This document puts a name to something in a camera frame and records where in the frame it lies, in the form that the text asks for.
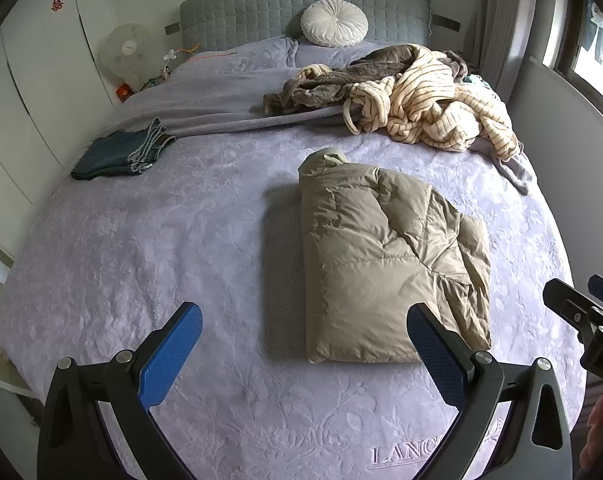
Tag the teal garment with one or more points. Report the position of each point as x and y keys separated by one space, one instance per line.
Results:
x=474 y=80

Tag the small red box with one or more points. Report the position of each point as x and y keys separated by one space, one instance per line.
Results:
x=124 y=92

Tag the cream striped robe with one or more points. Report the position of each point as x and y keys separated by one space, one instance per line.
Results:
x=431 y=110

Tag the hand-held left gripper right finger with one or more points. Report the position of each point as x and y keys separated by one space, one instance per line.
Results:
x=434 y=355

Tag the grey curtain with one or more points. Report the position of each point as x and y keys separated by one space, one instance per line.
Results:
x=506 y=20

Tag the white wardrobe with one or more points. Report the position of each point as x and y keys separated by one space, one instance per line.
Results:
x=31 y=85

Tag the bed with lilac bedspread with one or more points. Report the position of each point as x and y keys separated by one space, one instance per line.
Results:
x=156 y=240

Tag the grey quilted headboard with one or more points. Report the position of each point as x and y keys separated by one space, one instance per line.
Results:
x=241 y=15

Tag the white electric fan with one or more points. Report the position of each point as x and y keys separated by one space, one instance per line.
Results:
x=126 y=50

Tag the grey-brown fleece robe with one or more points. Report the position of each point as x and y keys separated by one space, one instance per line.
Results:
x=321 y=92

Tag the folded dark green jeans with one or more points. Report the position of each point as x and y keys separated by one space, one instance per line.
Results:
x=109 y=152

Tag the white round cushion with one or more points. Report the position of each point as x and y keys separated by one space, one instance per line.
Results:
x=334 y=22

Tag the window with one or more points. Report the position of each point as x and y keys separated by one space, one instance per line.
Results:
x=586 y=45

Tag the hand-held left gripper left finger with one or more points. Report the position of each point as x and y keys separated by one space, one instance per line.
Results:
x=174 y=355

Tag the person's right hand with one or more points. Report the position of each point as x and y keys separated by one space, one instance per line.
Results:
x=599 y=425

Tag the beige puffer jacket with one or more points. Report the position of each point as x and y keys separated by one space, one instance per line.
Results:
x=371 y=240

